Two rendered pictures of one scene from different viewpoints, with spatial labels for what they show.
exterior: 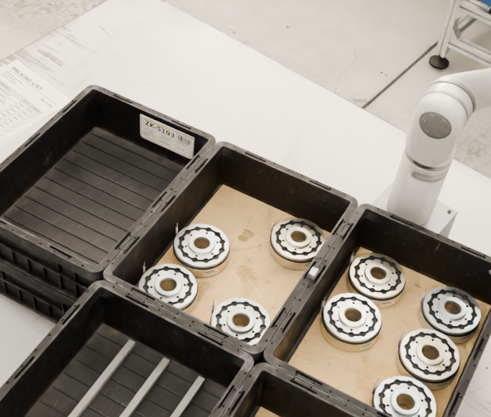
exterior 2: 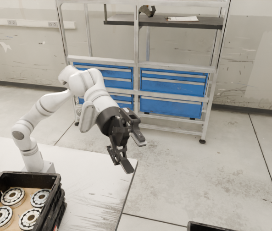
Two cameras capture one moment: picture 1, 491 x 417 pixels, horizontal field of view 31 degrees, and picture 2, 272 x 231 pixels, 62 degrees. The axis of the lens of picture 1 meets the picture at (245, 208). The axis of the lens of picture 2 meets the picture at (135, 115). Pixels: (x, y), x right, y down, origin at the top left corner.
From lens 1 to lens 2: 0.65 m
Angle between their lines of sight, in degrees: 22
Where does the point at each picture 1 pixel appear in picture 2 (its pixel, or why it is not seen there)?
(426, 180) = (29, 155)
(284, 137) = not seen: outside the picture
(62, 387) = not seen: outside the picture
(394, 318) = (21, 209)
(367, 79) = (56, 134)
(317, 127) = (10, 151)
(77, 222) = not seen: outside the picture
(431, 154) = (24, 145)
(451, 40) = (77, 116)
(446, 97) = (18, 124)
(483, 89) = (30, 118)
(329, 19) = (43, 122)
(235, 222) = not seen: outside the picture
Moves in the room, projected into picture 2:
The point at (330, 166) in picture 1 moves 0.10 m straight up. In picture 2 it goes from (13, 162) to (9, 151)
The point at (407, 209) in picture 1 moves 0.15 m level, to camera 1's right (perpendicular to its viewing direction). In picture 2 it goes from (30, 167) to (58, 161)
